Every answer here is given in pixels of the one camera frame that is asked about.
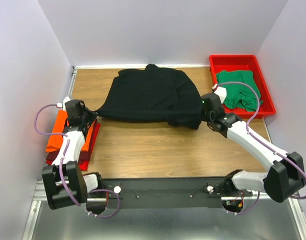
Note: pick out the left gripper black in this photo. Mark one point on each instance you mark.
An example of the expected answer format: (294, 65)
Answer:
(93, 115)

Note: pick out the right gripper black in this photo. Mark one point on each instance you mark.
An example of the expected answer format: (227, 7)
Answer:
(202, 117)

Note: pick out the black t shirt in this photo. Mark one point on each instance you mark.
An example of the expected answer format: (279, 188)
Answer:
(153, 95)

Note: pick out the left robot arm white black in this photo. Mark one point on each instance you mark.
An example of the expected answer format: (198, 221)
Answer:
(64, 183)

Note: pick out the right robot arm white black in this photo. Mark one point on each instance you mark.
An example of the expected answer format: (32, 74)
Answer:
(284, 175)

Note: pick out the green t shirt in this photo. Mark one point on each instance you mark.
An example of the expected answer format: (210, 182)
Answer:
(238, 95)

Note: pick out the orange folded t shirt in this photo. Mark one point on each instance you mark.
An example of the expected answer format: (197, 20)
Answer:
(55, 141)

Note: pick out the red plastic bin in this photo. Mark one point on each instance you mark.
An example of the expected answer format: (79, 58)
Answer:
(244, 62)

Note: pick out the red folded t shirt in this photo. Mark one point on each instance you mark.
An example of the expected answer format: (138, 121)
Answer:
(83, 165)

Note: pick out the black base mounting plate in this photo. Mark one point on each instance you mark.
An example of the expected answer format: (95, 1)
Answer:
(172, 192)

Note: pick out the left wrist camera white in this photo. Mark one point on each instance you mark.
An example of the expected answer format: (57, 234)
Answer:
(61, 105)

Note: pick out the aluminium frame rail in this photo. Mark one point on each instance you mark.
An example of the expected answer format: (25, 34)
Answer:
(181, 188)

